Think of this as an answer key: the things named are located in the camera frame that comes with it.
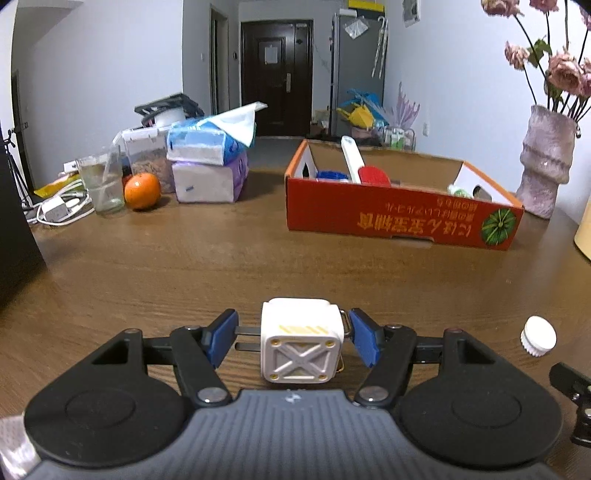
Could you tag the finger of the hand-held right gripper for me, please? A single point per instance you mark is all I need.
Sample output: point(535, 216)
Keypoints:
point(568, 376)

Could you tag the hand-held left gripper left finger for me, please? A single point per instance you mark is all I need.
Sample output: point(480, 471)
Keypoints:
point(221, 341)

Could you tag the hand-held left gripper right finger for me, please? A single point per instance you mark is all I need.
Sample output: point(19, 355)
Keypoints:
point(364, 339)

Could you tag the white ribbed bottle cap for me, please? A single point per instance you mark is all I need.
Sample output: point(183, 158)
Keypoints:
point(539, 334)

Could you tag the white cube charger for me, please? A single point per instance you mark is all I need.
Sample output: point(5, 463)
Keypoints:
point(300, 341)

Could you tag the red cardboard box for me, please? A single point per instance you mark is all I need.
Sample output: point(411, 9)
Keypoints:
point(369, 217)

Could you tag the blue bottle cap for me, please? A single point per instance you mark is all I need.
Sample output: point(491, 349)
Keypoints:
point(330, 175)

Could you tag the green spray bottle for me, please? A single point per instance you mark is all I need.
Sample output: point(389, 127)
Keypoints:
point(459, 190)

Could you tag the red white lint brush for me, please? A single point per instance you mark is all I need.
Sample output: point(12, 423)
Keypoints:
point(353, 159)

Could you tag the cream thermos jug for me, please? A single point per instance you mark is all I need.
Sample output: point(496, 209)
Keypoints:
point(585, 235)

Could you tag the purple white tissue pack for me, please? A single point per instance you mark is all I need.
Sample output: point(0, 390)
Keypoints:
point(207, 182)

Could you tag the orange fruit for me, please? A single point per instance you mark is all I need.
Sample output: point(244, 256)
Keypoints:
point(143, 191)

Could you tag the clear drinking glass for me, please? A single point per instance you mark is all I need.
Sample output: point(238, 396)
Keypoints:
point(104, 194)

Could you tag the clear plastic food container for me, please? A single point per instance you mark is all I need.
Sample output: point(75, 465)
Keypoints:
point(147, 159)

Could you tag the blue tissue pack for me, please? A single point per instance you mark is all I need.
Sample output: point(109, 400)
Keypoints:
point(198, 145)

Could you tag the small cart with bottles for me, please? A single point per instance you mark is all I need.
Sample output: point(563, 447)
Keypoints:
point(395, 136)

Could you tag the clear drinking straw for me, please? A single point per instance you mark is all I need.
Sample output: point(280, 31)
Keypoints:
point(110, 166)

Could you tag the pink grey ceramic vase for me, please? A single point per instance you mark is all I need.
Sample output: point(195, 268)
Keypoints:
point(545, 161)

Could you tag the black paper bag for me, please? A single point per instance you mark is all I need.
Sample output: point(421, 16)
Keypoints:
point(16, 258)

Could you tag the blue yellow plastic toy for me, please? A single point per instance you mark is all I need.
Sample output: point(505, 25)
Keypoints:
point(358, 115)

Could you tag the yellow packet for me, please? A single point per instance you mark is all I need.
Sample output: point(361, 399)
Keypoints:
point(55, 185)

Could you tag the white knit cloth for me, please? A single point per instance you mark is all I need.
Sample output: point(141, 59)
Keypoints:
point(14, 443)

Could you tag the purple decorative leaves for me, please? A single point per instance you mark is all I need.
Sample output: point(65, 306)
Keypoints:
point(404, 108)

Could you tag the black plastic rack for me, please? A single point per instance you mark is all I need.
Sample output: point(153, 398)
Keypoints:
point(166, 104)

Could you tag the dark brown entrance door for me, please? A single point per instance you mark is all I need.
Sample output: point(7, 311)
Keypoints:
point(277, 92)

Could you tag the grey refrigerator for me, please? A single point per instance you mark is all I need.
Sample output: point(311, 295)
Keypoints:
point(355, 74)

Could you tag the grey side door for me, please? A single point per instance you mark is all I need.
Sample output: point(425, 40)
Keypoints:
point(217, 69)

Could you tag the white paper sheet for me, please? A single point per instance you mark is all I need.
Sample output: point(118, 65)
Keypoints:
point(271, 54)

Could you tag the clear folded umbrella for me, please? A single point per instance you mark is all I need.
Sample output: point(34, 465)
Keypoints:
point(379, 46)

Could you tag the bunch of dried pink roses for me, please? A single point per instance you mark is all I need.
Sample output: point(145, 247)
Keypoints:
point(565, 74)

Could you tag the clear plastic bag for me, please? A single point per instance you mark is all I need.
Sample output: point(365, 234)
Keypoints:
point(357, 28)

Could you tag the yellow box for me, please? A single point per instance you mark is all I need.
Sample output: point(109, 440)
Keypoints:
point(367, 3)

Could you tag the white wall panel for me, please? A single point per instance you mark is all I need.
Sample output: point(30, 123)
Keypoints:
point(411, 9)

